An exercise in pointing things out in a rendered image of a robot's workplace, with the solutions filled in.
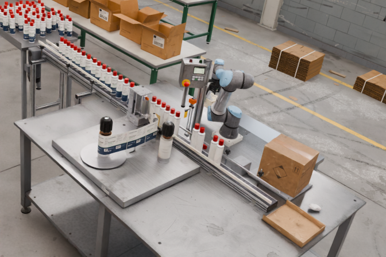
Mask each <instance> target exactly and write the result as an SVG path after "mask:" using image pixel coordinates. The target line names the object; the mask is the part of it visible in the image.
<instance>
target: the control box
mask: <svg viewBox="0 0 386 257"><path fill-rule="evenodd" d="M189 60H190V58H182V64H181V68H180V75H179V84H180V87H185V86H184V83H185V82H186V81H187V82H189V86H188V87H187V88H203V85H204V81H194V80H191V79H192V75H193V76H204V79H205V75H206V69H207V64H206V63H203V60H204V59H192V63H189ZM199 60H202V64H200V63H199ZM194 67H206V69H205V72H204V75H203V74H193V71H194Z"/></svg>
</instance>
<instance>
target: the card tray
mask: <svg viewBox="0 0 386 257"><path fill-rule="evenodd" d="M262 220H264V221H265V222H266V223H268V224H269V225H270V226H272V227H273V228H274V229H276V230H277V231H279V232H280V233H282V234H283V235H284V236H286V237H287V238H289V239H290V240H291V241H293V242H294V243H295V244H297V245H298V246H299V247H301V248H302V247H303V246H305V245H306V244H307V243H308V242H309V241H311V240H312V239H313V238H314V237H316V236H317V235H319V234H320V233H321V232H322V231H324V230H325V226H326V225H325V224H323V223H322V222H320V221H319V220H317V219H316V218H314V217H313V216H311V215H310V214H308V213H307V212H305V211H304V210H302V209H301V208H299V207H298V206H296V205H295V204H293V203H292V202H290V201H289V200H287V201H286V204H284V205H283V206H282V207H280V208H278V209H277V210H275V211H274V212H272V213H271V214H269V215H268V216H266V215H263V218H262Z"/></svg>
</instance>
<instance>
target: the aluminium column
mask: <svg viewBox="0 0 386 257"><path fill-rule="evenodd" d="M212 62H213V61H212V60H210V59H204V60H203V63H206V64H207V68H208V67H211V65H212ZM210 71H211V70H209V71H207V70H206V75H205V79H204V83H205V82H209V77H210ZM207 86H208V85H206V86H204V85H203V88H202V89H201V93H200V88H198V94H197V98H196V99H197V102H196V105H195V111H194V117H193V120H192V126H191V133H192V131H193V128H194V122H195V124H196V123H199V124H200V122H201V118H202V112H203V107H204V101H205V97H206V92H207ZM199 96H200V98H199ZM198 102H199V104H198ZM197 109H198V110H197ZM196 111H197V114H196ZM195 117H196V120H195Z"/></svg>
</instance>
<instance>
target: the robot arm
mask: <svg viewBox="0 0 386 257"><path fill-rule="evenodd" d="M223 66H224V61H223V60H222V59H216V60H215V63H214V68H213V72H212V76H211V79H209V82H208V83H210V85H209V86H208V88H207V92H206V97H205V100H206V98H209V99H211V95H210V94H211V91H212V92H213V93H214V95H218V97H217V99H216V101H215V103H213V104H212V105H211V106H208V108H207V120H208V121H212V122H221V123H223V125H222V126H221V128H220V129H219V134H220V135H221V136H222V137H224V138H227V139H236V138H237V137H238V126H239V123H240V119H241V115H242V111H241V110H240V109H239V108H238V107H236V106H228V108H226V105H227V103H228V101H229V99H230V97H231V94H232V92H234V91H235V90H236V89H237V88H238V89H248V88H250V87H252V86H253V85H254V77H253V76H252V75H251V74H248V73H244V71H242V70H237V69H229V68H224V67H223ZM211 82H212V83H211Z"/></svg>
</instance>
